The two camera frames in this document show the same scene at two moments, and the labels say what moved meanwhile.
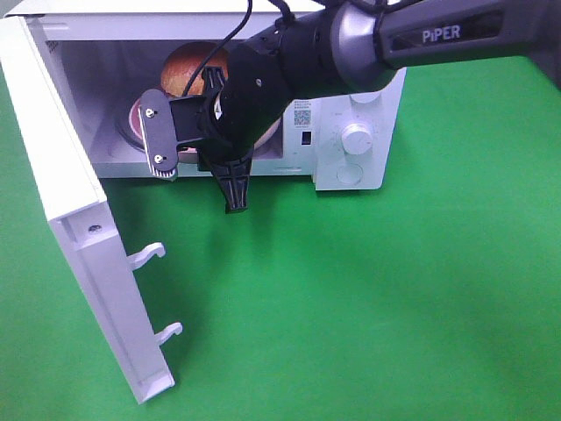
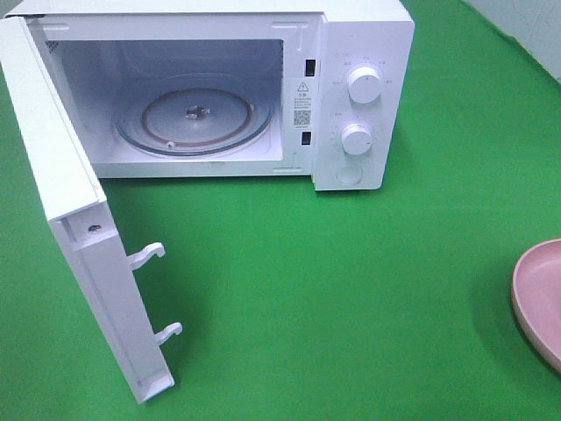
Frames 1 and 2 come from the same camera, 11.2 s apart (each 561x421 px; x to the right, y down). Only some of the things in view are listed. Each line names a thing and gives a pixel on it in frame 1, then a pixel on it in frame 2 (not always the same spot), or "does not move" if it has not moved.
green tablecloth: (435, 297) does not move
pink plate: (136, 136) → (536, 296)
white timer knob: (357, 139) does not move
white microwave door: (85, 231) does not move
